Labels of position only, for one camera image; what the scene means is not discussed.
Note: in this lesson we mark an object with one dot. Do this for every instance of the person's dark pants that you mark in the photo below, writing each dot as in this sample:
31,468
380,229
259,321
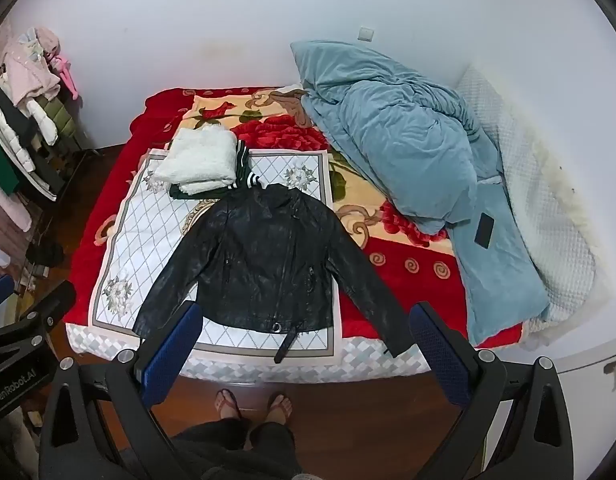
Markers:
237,452

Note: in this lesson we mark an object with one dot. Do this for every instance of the person's left foot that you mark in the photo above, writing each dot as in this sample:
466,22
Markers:
226,405

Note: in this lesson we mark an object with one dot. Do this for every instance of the light blue pillow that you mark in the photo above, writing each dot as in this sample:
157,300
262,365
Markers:
403,150

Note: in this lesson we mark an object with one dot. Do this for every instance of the dark green striped-cuff garment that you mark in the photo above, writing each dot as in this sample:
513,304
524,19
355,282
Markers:
243,165

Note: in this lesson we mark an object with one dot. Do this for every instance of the dark shoes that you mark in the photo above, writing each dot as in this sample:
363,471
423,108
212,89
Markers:
45,252

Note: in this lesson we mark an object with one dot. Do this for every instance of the person's right foot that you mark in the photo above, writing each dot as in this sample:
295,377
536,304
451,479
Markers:
279,407

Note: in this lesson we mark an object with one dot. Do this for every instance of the rack of hanging clothes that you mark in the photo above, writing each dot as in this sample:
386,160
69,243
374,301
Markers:
22,110

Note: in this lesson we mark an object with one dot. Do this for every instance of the white wall socket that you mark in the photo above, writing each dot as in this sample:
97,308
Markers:
366,34

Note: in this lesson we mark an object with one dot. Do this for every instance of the white quilted mattress cover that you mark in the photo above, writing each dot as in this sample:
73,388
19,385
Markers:
538,200

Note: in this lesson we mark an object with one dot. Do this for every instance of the black phone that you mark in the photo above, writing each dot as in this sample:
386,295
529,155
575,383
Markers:
484,230

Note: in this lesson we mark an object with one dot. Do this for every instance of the white fleece folded garment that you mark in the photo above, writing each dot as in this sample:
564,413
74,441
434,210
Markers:
197,160

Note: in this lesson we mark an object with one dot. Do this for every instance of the white diamond pattern mat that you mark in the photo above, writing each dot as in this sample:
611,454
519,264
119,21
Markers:
137,240

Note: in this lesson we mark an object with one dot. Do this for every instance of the red floral blanket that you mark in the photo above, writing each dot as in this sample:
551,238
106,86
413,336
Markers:
428,270

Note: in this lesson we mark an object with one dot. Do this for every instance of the person's foot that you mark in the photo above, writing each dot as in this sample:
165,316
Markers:
279,407
226,405

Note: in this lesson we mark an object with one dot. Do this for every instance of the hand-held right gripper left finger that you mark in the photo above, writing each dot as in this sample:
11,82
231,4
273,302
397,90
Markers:
170,355

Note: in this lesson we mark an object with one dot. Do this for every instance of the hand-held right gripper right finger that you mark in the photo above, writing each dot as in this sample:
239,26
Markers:
438,355

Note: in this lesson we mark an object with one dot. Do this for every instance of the black leather jacket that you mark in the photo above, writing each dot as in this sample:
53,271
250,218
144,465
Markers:
258,260

